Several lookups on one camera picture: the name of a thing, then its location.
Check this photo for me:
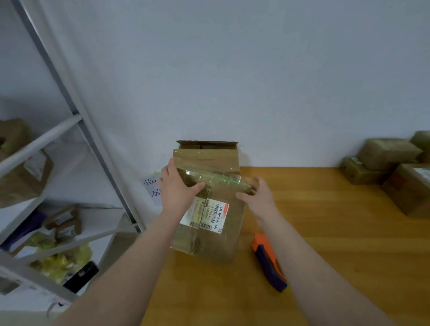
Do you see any cube red-printed cardboard box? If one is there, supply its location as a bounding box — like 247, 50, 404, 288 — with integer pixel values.
383, 163, 430, 219

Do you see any large worn shelf carton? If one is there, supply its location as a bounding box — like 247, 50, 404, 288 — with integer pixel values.
0, 120, 55, 208

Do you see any large green-printed cardboard box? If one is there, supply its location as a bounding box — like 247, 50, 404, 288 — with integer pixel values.
170, 167, 260, 264

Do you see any person's left hand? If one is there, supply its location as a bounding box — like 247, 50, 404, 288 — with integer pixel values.
160, 158, 207, 217

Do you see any wooden table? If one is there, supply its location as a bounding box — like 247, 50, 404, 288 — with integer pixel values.
140, 167, 430, 326

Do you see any blue orange tape dispenser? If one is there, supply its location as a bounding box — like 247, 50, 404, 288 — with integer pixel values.
252, 232, 289, 293

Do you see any dark blue bag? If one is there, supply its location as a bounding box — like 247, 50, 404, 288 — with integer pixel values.
0, 210, 47, 253

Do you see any squat red-printed cardboard box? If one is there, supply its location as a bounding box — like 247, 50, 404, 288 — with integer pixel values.
410, 130, 430, 163

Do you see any small open-flap cardboard box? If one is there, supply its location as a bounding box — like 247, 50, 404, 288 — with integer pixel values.
357, 137, 424, 172

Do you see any yellow plastic bag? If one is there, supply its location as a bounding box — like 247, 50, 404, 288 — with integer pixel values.
30, 240, 94, 283

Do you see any black mobile phone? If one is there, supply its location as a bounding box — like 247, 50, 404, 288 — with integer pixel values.
62, 261, 99, 294

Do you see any stack of cardboard boxes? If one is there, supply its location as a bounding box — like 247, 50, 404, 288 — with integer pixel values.
172, 140, 241, 177

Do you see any person's right forearm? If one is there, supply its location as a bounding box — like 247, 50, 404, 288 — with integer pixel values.
258, 215, 394, 326

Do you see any box barcode label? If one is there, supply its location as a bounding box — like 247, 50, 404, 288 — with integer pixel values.
341, 156, 392, 185

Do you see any small open carton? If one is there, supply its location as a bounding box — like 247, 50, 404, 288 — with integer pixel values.
43, 205, 83, 240

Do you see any white paper wall sign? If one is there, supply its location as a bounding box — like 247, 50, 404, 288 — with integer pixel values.
141, 173, 164, 208

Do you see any person's left forearm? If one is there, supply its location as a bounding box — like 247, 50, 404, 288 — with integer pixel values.
54, 208, 185, 326

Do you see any grey metal shelf rack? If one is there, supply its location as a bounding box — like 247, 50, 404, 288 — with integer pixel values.
0, 0, 145, 305

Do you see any person's right hand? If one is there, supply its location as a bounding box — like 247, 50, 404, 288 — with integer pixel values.
235, 176, 280, 226

